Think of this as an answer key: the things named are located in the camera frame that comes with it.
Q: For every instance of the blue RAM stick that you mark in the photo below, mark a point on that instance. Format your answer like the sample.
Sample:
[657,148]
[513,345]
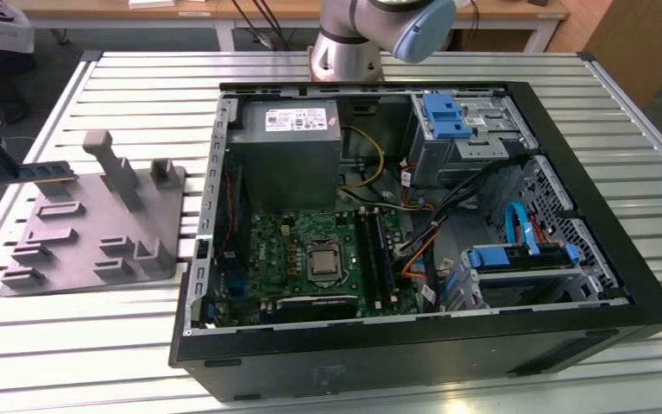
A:
[43,171]

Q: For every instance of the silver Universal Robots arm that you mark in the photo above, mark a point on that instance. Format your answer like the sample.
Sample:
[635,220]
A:
[345,47]

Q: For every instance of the black RAM slot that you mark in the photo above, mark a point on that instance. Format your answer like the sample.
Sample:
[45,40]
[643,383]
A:
[368,259]
[374,259]
[388,233]

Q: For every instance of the grey parts rack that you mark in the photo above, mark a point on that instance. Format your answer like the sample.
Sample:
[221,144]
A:
[106,207]

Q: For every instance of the grey power supply unit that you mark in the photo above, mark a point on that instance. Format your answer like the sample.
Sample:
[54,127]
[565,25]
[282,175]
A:
[285,177]

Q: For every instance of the green motherboard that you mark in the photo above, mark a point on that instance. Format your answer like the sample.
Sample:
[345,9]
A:
[273,228]

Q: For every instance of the blue expansion slot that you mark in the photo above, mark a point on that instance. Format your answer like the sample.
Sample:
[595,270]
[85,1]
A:
[234,286]

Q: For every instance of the silver CPU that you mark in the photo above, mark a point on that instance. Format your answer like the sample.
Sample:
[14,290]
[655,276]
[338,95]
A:
[322,262]

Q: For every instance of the black graphics card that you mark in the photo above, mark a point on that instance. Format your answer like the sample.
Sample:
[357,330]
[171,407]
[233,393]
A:
[316,307]

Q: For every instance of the blue plastic drive latch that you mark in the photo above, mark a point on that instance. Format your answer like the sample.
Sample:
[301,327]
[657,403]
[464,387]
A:
[442,116]

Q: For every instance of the grey metal drive cage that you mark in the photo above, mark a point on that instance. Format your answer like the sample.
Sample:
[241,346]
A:
[484,151]

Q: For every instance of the empty blue disk carrier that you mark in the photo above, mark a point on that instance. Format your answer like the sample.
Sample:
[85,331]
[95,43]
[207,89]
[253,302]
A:
[456,289]

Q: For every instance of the black PC case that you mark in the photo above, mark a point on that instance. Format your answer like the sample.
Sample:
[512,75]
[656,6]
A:
[422,358]

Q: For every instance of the wooden desk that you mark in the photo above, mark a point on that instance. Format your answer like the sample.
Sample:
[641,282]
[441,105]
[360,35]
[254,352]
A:
[509,13]

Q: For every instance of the hard disk in blue carrier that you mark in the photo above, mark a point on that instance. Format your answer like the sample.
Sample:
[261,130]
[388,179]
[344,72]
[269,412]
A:
[532,259]

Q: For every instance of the grey metal disk bay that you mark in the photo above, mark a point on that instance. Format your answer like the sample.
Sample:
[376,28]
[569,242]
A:
[592,282]

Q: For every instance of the wooden cabinet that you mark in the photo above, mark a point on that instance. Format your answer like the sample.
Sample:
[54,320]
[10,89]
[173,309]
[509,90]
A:
[631,39]

